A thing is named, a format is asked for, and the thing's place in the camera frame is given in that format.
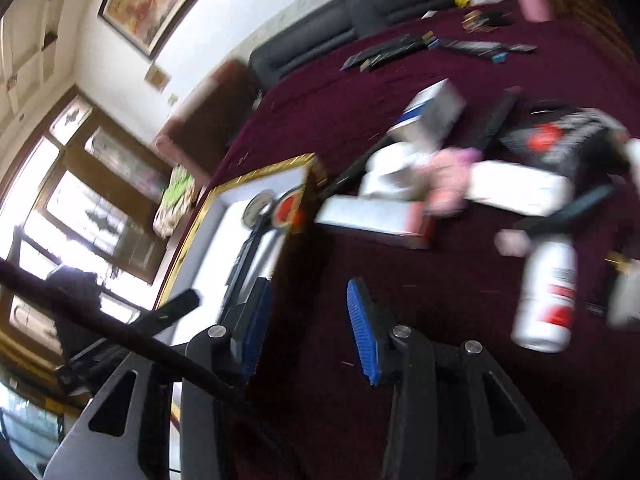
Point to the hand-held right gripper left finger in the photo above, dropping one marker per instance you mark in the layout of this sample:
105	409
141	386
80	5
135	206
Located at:
252	330

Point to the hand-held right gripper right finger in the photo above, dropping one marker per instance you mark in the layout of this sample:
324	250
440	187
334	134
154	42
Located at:
361	330

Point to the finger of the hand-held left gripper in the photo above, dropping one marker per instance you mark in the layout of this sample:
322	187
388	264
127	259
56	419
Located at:
170	310

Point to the gold-rimmed white box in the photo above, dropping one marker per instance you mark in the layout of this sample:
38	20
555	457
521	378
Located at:
215	240

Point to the white carton red mark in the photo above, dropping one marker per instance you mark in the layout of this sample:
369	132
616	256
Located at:
370	220

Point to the white pill bottle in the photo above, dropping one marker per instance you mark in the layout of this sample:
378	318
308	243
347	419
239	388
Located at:
547	295

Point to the plain white carton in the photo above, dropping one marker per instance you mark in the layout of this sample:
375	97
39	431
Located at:
520	187

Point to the white blue carton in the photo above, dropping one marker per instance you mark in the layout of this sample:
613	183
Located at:
430	115

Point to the black bar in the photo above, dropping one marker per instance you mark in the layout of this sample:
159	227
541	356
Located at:
495	117

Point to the black snack bag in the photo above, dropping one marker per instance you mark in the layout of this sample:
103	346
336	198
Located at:
560	140

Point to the wooden framed window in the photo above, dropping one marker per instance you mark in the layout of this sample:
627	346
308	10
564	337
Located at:
75	185

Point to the green printed bag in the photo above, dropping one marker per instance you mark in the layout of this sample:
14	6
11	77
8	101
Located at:
175	200

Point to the grey tape roll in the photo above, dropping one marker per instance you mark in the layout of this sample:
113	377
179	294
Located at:
257	209

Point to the black tape roll red core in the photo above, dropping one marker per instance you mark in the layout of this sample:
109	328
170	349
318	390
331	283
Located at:
289	210

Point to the brown leather armchair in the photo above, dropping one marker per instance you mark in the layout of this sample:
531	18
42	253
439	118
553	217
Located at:
210	115

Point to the black pens group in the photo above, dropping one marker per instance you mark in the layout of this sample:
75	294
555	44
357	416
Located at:
395	54

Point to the black pens pair far left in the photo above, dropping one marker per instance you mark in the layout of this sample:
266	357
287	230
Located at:
397	45

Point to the black sofa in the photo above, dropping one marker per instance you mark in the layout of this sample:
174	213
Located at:
310	45

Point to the black marker teal cap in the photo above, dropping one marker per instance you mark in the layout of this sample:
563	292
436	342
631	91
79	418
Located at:
475	50

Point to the black clear gel pen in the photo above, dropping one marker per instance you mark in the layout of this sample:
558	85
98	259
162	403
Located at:
515	49

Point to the white paper slip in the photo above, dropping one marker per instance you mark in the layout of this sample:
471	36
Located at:
430	13

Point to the black car key fob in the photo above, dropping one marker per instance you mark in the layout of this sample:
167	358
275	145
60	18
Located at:
482	19

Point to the yellow small object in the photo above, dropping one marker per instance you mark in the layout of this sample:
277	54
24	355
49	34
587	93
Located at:
465	0

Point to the wooden brick-pattern cabinet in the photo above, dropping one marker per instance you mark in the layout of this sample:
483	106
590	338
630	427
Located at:
590	0

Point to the small gold wall plaque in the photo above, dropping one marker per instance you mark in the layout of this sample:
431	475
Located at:
157	78

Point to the framed wall painting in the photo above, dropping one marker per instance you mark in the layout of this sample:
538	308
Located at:
145	0

